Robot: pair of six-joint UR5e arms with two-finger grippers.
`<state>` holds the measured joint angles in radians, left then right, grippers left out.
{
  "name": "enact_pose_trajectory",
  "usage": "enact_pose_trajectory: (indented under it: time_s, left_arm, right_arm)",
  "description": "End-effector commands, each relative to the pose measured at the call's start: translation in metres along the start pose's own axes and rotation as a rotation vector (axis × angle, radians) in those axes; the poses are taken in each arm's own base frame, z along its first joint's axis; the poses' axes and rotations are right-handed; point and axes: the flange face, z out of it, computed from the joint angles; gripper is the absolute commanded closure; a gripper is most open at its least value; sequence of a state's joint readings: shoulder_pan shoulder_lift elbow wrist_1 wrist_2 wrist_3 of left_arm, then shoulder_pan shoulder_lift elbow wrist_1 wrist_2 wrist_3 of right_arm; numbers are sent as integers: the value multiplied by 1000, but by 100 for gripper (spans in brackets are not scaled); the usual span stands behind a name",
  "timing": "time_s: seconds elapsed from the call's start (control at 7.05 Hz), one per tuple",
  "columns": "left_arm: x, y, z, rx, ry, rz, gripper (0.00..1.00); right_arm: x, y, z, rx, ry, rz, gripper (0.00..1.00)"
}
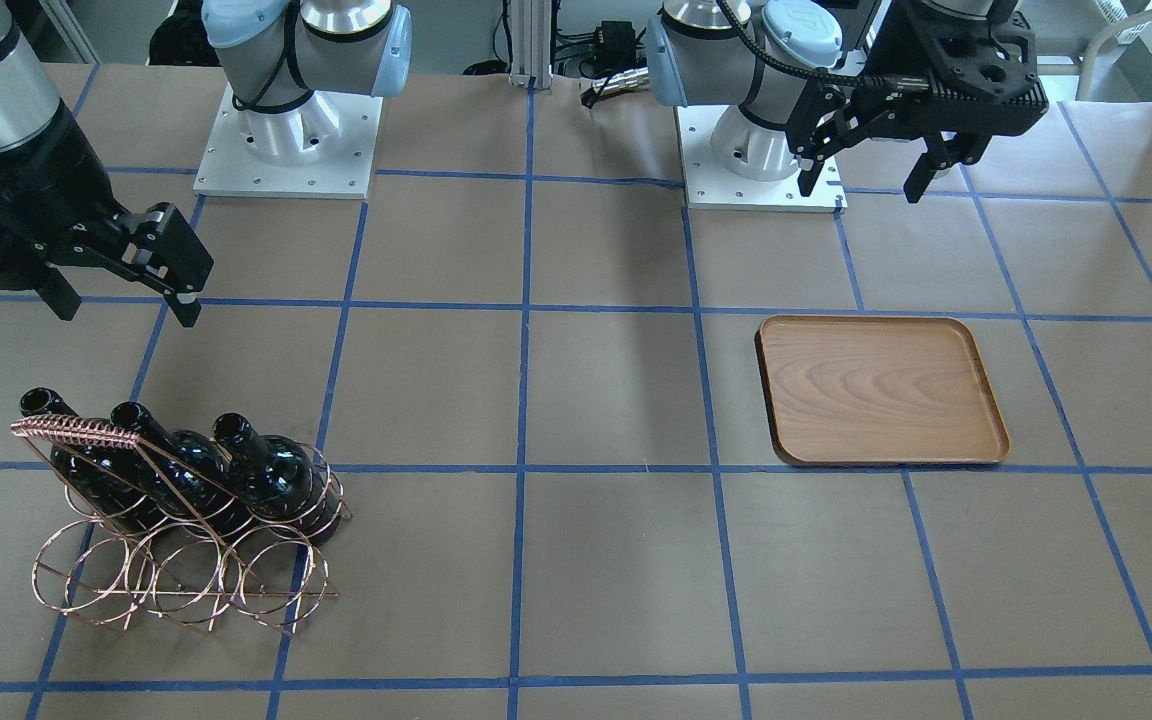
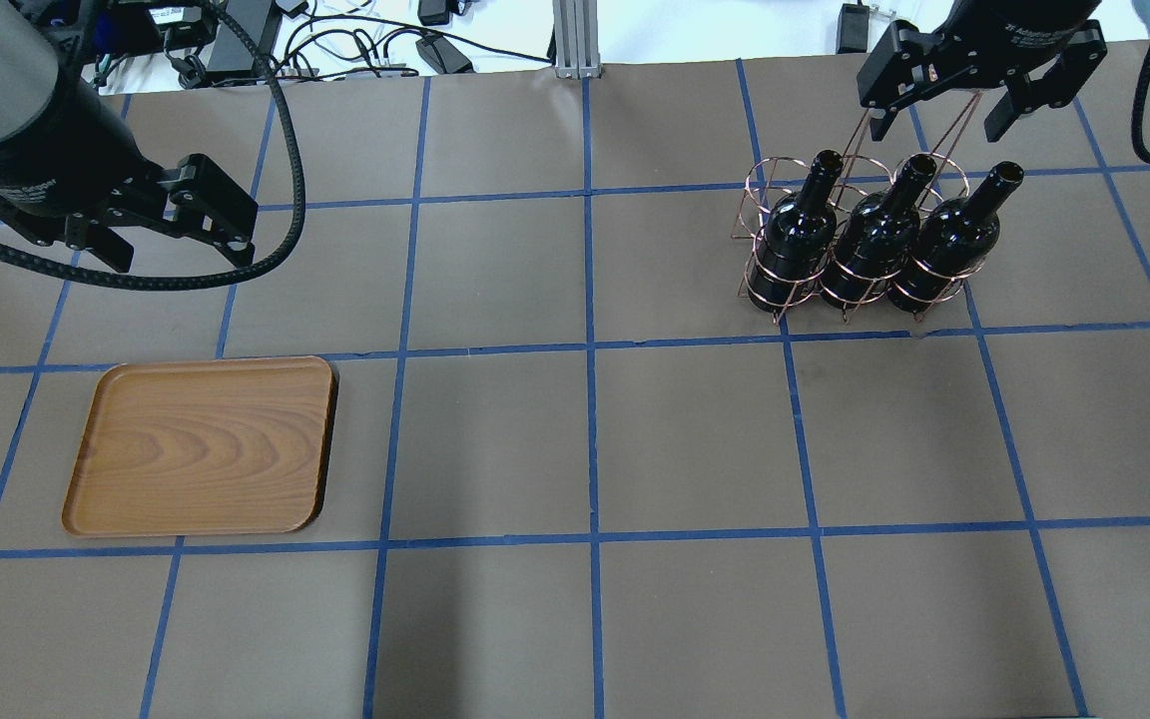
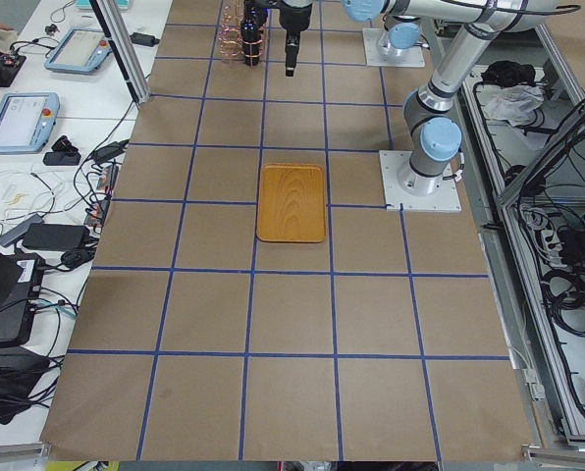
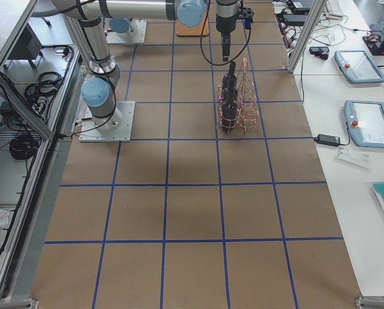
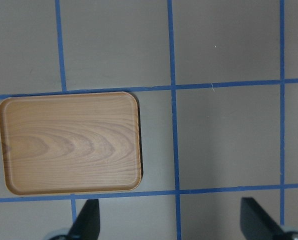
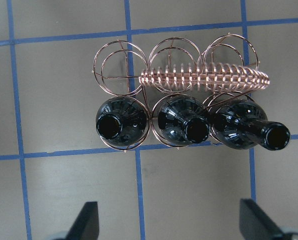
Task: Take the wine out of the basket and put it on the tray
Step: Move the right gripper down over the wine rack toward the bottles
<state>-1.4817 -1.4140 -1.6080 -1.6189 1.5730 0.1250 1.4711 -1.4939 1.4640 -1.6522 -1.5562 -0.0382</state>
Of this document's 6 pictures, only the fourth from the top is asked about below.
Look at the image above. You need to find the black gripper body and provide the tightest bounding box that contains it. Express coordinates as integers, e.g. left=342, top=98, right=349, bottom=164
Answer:
left=215, top=0, right=254, bottom=33

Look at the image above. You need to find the dark wine bottle moved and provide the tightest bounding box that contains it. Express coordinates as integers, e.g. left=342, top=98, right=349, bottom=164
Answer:
left=222, top=88, right=238, bottom=133

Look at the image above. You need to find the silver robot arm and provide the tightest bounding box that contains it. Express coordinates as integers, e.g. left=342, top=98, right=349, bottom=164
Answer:
left=32, top=1, right=254, bottom=77
left=109, top=17, right=138, bottom=35

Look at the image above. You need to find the dark wine bottle far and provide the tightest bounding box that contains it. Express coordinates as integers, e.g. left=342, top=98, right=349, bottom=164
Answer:
left=222, top=61, right=236, bottom=88

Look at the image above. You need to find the dark wine bottle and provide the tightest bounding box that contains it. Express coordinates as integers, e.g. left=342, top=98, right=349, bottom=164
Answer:
left=222, top=61, right=236, bottom=88
left=222, top=85, right=236, bottom=106

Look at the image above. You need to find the dark wine bottle middle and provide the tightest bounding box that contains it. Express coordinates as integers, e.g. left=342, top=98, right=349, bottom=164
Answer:
left=222, top=85, right=236, bottom=106

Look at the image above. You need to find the far teach pendant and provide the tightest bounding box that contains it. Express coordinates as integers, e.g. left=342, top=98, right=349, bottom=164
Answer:
left=334, top=50, right=384, bottom=84

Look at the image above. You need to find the teach pendant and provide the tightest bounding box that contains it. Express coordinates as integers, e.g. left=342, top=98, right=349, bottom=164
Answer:
left=343, top=100, right=384, bottom=149
left=334, top=50, right=384, bottom=84

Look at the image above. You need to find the black power adapter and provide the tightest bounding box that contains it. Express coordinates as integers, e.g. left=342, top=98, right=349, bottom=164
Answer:
left=313, top=134, right=341, bottom=147

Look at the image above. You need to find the near teach pendant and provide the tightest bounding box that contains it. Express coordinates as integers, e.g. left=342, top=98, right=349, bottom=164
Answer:
left=343, top=100, right=384, bottom=149

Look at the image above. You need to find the copper wire bottle basket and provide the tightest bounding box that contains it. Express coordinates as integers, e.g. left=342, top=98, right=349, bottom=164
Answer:
left=217, top=57, right=259, bottom=133

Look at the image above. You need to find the aluminium frame post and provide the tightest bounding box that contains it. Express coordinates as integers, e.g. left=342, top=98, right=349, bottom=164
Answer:
left=287, top=0, right=326, bottom=73

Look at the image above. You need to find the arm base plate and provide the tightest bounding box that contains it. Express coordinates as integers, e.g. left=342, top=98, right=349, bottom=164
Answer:
left=106, top=20, right=148, bottom=45
left=79, top=101, right=135, bottom=142

